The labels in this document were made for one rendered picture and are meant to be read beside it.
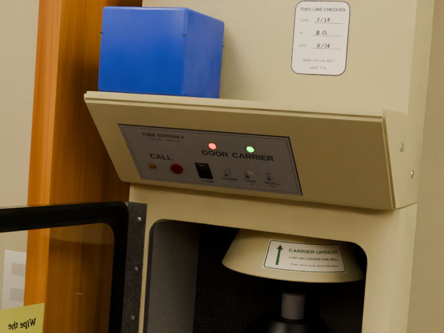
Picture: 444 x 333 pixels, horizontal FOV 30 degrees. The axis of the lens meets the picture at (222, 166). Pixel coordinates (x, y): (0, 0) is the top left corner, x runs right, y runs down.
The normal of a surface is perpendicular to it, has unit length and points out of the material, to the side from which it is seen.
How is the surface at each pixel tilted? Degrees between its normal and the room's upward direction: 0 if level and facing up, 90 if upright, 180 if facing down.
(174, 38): 90
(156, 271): 90
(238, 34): 90
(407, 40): 90
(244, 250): 66
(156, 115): 135
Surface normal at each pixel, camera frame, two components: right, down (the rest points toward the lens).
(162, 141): -0.33, 0.72
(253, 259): -0.58, -0.41
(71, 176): 0.92, 0.09
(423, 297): -0.39, 0.02
